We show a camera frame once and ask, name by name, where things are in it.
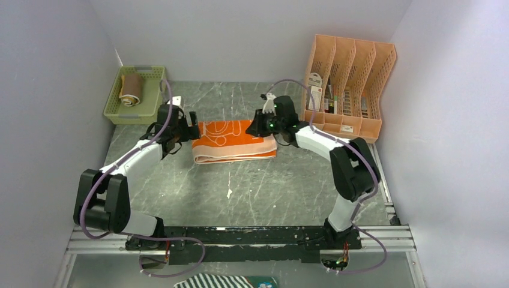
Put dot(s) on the orange and cream towel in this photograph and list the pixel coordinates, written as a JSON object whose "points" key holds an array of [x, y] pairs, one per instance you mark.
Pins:
{"points": [[227, 141]]}

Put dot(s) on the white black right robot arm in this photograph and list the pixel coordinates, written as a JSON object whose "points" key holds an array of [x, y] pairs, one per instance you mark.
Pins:
{"points": [[355, 173]]}

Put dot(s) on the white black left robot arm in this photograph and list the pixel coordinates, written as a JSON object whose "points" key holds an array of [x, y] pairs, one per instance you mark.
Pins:
{"points": [[103, 196]]}

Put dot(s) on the white red stationery box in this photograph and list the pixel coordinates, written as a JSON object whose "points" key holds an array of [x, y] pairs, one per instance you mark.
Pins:
{"points": [[314, 102]]}

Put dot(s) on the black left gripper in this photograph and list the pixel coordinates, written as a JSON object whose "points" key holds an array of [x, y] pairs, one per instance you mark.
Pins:
{"points": [[191, 132]]}

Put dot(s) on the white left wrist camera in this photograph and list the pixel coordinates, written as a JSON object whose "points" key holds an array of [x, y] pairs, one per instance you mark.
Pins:
{"points": [[176, 101]]}

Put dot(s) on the yellow brown bear towel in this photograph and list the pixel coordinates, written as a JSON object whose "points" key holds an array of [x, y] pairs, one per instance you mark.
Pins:
{"points": [[131, 89]]}

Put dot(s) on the teal patterned cloth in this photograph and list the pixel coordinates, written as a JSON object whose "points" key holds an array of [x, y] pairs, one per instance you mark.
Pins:
{"points": [[262, 282]]}

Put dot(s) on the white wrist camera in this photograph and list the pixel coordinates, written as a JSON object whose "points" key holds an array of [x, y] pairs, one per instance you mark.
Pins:
{"points": [[269, 106], [176, 101]]}

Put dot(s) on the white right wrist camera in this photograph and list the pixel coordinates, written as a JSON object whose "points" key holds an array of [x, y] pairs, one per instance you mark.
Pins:
{"points": [[269, 106]]}

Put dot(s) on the white hanging card package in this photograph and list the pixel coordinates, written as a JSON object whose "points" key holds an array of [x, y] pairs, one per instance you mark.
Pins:
{"points": [[315, 79]]}

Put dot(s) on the pink plastic file organizer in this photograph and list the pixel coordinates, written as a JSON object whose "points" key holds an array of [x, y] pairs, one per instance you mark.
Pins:
{"points": [[354, 74]]}

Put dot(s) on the black white striped cloth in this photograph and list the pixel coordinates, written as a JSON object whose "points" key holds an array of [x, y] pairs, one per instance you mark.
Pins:
{"points": [[203, 280]]}

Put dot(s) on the green perforated plastic basket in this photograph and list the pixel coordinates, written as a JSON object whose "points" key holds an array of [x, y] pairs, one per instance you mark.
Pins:
{"points": [[153, 95]]}

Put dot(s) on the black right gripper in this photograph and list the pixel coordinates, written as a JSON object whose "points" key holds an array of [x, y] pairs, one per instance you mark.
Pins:
{"points": [[257, 128]]}

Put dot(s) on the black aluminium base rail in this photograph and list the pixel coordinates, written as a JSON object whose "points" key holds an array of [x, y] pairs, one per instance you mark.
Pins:
{"points": [[306, 244]]}

